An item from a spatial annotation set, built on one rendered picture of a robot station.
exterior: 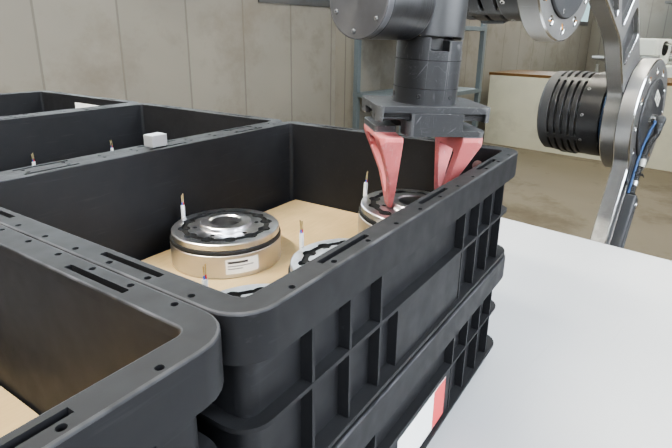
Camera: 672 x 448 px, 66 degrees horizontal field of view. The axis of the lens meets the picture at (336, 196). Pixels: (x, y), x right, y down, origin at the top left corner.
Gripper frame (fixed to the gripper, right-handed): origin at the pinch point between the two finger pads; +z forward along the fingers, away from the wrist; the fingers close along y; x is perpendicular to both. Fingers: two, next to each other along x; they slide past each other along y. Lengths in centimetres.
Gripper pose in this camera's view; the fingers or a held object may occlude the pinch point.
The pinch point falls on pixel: (414, 197)
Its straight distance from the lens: 49.6
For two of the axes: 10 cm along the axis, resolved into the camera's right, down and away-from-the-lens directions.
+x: -1.7, -3.2, 9.3
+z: -0.5, 9.5, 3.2
